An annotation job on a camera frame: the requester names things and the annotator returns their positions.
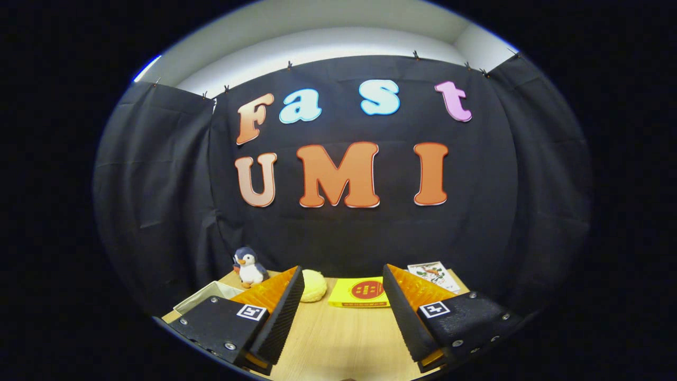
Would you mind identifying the penguin plush toy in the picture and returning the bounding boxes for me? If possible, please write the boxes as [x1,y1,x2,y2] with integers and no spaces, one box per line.
[233,247,269,289]

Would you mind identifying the beige fabric storage box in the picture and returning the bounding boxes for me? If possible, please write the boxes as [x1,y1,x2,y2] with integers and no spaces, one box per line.
[173,280,245,314]

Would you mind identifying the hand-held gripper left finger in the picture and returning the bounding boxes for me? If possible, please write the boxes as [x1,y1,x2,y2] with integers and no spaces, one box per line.
[168,266,306,376]

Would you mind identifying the row of small cloth clips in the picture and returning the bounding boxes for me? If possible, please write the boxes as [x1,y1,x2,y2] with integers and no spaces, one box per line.
[152,49,522,101]

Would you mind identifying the yellow box with red circle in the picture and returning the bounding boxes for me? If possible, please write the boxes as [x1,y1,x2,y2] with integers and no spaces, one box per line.
[327,276,391,309]

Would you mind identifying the stack of white illustrated booklets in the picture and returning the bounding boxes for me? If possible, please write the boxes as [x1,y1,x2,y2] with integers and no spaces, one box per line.
[407,261,461,294]

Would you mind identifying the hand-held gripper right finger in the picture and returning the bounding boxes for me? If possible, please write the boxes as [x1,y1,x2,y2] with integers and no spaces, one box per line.
[382,264,524,374]

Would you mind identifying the yellow bread-shaped plush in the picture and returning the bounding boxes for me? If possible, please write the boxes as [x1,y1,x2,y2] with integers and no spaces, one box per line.
[300,269,328,303]

